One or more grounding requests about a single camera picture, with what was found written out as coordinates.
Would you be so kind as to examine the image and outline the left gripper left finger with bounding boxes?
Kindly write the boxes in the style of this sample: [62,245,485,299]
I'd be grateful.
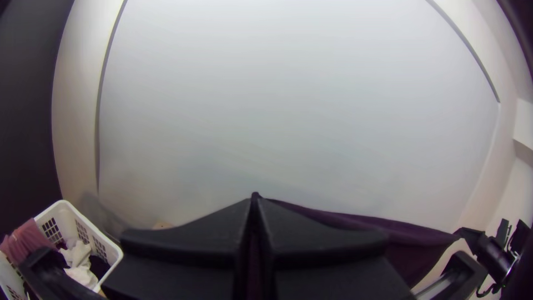
[101,192,257,300]

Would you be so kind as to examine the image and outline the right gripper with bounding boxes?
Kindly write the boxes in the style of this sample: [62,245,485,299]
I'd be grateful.
[452,226,517,285]

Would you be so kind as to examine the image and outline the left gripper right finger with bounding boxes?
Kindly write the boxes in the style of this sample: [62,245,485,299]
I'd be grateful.
[255,192,416,300]

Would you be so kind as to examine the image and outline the black t-shirt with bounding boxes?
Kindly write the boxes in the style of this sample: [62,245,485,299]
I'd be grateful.
[248,191,461,300]

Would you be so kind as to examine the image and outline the heap of clothes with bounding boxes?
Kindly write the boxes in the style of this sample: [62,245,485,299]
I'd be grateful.
[0,217,112,293]

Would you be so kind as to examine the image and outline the white laundry basket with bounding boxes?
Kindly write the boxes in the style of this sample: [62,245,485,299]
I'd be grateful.
[0,199,125,300]

